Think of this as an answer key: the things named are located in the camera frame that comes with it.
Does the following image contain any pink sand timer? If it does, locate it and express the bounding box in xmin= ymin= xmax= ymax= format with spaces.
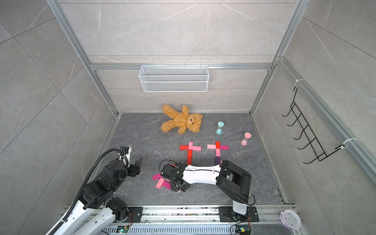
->
xmin=241 ymin=132 xmax=252 ymax=146

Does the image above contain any lilac round clock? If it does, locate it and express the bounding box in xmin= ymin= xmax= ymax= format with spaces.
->
xmin=280 ymin=209 xmax=302 ymax=230

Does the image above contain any white wire mesh basket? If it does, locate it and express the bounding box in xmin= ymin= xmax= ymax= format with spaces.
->
xmin=139 ymin=65 xmax=210 ymax=93

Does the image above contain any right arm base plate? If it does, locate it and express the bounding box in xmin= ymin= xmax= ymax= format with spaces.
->
xmin=218 ymin=207 xmax=259 ymax=222

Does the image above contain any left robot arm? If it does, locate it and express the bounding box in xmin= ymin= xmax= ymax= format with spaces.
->
xmin=47 ymin=158 xmax=142 ymax=235

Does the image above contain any left black cable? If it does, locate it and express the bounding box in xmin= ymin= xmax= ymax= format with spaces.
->
xmin=48 ymin=148 xmax=127 ymax=235

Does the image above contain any black wire hook rack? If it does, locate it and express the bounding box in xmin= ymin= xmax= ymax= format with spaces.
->
xmin=282 ymin=87 xmax=346 ymax=165

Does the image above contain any teal sand timer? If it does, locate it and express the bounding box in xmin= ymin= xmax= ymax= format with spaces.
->
xmin=216 ymin=121 xmax=224 ymax=135

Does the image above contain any brown teddy bear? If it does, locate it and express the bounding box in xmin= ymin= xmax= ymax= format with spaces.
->
xmin=161 ymin=104 xmax=203 ymax=135

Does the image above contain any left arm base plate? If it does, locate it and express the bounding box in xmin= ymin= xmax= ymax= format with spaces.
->
xmin=117 ymin=207 xmax=144 ymax=223

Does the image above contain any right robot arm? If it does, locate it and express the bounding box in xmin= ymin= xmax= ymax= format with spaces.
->
xmin=160 ymin=160 xmax=252 ymax=220

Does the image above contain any magenta block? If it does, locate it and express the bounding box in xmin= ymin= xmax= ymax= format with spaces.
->
xmin=152 ymin=173 xmax=162 ymax=181
xmin=220 ymin=145 xmax=230 ymax=150
xmin=162 ymin=181 xmax=171 ymax=190

